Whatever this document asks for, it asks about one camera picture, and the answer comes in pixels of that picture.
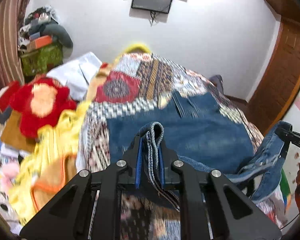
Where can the striped brown curtain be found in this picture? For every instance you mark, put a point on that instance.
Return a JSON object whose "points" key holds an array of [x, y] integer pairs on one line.
{"points": [[5, 42]]}

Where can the blue denim jeans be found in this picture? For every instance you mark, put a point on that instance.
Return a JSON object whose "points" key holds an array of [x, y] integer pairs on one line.
{"points": [[202, 135]]}

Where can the white cloth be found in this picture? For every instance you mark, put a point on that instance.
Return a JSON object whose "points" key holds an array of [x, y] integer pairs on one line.
{"points": [[72, 75]]}

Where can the orange box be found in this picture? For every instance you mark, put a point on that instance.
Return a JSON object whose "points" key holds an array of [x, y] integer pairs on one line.
{"points": [[41, 42]]}

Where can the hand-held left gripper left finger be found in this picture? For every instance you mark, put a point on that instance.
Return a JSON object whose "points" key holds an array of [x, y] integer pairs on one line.
{"points": [[139, 160]]}

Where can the red plush toy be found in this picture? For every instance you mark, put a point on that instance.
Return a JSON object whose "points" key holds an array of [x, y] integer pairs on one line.
{"points": [[17, 97]]}

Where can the brown wooden door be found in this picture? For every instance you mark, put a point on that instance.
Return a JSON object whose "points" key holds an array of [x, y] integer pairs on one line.
{"points": [[277, 92]]}

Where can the yellow blanket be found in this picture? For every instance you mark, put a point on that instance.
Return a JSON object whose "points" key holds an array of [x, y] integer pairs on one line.
{"points": [[52, 150]]}

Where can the red box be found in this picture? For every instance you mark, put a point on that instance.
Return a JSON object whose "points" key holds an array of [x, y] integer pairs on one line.
{"points": [[5, 97]]}

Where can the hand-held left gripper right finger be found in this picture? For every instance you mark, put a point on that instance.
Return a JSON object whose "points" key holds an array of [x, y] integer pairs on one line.
{"points": [[161, 166]]}

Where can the grey green cushion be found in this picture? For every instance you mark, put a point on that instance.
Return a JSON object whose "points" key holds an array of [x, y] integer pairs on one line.
{"points": [[61, 36]]}

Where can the pile of clutter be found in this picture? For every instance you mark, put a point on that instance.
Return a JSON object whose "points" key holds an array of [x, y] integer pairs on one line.
{"points": [[36, 20]]}

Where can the patchwork quilt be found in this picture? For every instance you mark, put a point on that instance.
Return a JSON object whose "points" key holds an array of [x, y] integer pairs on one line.
{"points": [[122, 87]]}

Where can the brown cloth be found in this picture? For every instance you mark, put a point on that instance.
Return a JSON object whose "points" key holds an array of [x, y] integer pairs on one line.
{"points": [[12, 132]]}

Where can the grey backpack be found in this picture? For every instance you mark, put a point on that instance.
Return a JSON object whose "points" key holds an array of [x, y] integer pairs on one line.
{"points": [[218, 82]]}

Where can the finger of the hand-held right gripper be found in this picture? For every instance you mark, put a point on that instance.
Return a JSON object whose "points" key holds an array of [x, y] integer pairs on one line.
{"points": [[285, 145]]}

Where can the cartoon printed sheet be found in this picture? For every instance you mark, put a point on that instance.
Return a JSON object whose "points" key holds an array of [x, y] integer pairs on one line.
{"points": [[2, 155]]}

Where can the green printed box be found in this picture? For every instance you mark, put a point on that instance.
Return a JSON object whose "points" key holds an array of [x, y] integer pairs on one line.
{"points": [[40, 60]]}

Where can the yellow rounded object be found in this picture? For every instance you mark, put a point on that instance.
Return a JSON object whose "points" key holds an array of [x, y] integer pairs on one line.
{"points": [[137, 47]]}

